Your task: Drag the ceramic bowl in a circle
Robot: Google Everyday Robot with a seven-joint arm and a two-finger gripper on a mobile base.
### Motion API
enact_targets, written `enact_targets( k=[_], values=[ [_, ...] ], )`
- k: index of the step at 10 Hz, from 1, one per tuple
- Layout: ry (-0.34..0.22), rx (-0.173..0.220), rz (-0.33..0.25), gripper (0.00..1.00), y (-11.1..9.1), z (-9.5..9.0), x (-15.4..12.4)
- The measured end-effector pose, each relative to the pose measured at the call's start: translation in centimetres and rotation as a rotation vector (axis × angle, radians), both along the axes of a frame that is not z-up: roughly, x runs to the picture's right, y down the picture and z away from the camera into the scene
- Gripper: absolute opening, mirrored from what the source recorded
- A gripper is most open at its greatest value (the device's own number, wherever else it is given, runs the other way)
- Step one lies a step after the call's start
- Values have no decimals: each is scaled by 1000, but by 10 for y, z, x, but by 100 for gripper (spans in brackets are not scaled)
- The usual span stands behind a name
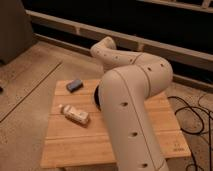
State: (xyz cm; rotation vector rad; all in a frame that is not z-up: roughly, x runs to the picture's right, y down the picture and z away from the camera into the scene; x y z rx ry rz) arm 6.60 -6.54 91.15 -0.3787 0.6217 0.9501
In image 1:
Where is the dark ceramic bowl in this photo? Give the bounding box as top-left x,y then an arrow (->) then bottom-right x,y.
94,85 -> 101,111

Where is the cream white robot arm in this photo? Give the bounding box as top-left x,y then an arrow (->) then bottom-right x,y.
91,37 -> 173,171

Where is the blue grey sponge block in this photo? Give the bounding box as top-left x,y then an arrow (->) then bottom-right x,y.
66,79 -> 83,92

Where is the small white plastic bottle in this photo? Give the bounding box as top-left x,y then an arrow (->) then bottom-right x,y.
60,105 -> 90,125

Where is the dark cabinet at left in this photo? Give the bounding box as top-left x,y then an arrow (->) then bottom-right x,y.
0,0 -> 36,64

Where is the black cable on floor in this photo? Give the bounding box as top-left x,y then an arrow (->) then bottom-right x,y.
167,93 -> 213,171

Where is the wooden shelf rail frame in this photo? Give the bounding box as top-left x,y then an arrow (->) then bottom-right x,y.
22,0 -> 213,92

